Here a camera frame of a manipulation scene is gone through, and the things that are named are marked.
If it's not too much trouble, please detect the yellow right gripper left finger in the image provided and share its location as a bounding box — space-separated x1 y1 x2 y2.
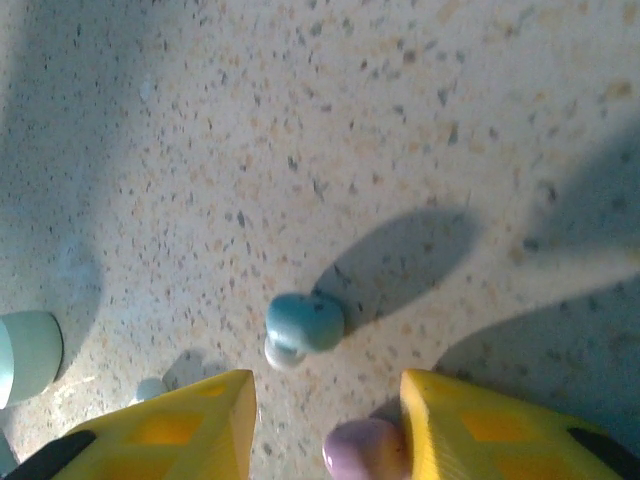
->
0 368 259 480

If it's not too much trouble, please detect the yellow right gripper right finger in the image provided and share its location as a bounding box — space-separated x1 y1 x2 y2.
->
398 368 640 480

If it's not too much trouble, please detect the small grey piece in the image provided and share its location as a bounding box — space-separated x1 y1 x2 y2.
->
133 377 169 404

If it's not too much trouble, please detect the green earbud charging case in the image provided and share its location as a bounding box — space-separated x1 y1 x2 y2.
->
0 309 65 409

